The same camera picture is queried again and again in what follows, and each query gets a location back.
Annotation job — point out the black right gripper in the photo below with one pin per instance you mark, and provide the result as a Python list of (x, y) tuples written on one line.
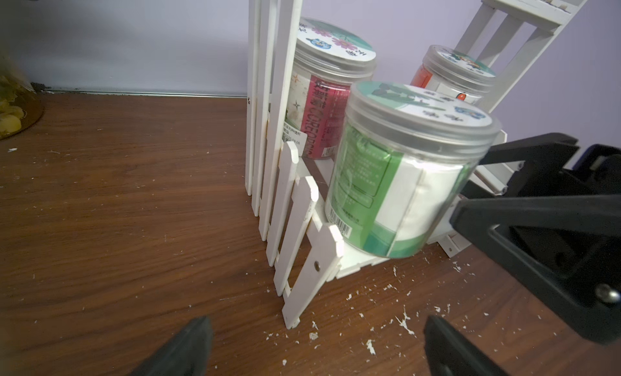
[(563, 247)]

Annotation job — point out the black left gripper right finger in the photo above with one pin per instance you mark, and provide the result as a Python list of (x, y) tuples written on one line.
[(450, 353)]

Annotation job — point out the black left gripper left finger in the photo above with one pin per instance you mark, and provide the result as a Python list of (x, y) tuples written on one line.
[(187, 353)]

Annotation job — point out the jar with tree lid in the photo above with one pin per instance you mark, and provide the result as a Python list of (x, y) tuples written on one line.
[(405, 154)]

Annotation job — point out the jar with orange flower lid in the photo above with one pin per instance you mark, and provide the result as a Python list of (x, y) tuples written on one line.
[(454, 74)]

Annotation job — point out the white wooden slatted shelf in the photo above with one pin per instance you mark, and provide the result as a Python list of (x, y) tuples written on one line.
[(305, 250)]

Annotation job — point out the green potted plant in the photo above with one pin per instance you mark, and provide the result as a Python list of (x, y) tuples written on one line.
[(21, 107)]

